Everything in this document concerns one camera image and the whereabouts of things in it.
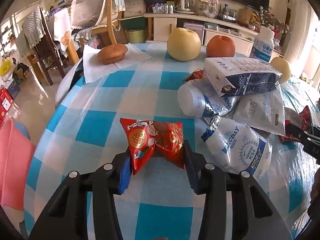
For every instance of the pink plastic trash bin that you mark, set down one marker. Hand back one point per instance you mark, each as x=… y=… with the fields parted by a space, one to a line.
x=16 y=154

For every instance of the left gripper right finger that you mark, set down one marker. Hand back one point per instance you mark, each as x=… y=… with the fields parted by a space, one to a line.
x=253 y=214

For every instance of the yellow pear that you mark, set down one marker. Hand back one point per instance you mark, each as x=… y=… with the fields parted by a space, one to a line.
x=283 y=66
x=183 y=44

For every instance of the white paper napkin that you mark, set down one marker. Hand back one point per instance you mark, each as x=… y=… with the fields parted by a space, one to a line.
x=94 y=70

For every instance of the red gift boxes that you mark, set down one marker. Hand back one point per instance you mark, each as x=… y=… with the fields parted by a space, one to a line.
x=5 y=103

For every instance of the red candy snack packet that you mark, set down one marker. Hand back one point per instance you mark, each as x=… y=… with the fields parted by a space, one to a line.
x=147 y=136

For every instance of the yellow plastic bag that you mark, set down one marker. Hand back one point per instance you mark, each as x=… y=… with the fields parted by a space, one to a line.
x=6 y=66

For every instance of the white feather wipes pack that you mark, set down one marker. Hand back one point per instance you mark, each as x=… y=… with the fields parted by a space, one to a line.
x=263 y=111

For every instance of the blue white checkered tablecloth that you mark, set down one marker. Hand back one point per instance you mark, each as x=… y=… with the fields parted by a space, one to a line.
x=130 y=109

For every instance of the blue white milk carton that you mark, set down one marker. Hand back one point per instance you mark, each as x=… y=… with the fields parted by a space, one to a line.
x=238 y=76

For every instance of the dark wooden chair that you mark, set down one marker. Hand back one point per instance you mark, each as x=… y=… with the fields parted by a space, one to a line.
x=40 y=41

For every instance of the electric kettle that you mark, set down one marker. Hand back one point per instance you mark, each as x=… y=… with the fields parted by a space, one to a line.
x=184 y=7

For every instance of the green waste basket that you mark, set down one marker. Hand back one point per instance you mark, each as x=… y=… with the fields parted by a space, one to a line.
x=136 y=36

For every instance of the red orange apple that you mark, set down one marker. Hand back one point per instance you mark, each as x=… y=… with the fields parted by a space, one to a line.
x=220 y=46

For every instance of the small red snack wrapper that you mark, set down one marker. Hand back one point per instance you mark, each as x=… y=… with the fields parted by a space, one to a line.
x=196 y=74

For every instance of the yellow pear right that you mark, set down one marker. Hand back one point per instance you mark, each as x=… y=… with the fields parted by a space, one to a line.
x=283 y=66

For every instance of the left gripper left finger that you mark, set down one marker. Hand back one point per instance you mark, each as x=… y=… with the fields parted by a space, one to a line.
x=65 y=214

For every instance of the yellow pear left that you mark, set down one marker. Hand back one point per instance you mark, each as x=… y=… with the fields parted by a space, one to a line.
x=183 y=44

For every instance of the white TV cabinet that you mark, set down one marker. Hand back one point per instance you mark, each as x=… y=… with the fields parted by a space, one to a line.
x=161 y=26

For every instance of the white Ambrosial yogurt bottle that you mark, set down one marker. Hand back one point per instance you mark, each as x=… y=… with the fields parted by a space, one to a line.
x=263 y=45

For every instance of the wooden chair with covers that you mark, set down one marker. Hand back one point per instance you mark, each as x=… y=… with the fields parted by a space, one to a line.
x=95 y=17

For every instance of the white Maiciday milk pouch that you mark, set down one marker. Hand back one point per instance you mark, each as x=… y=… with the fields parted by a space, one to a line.
x=236 y=147

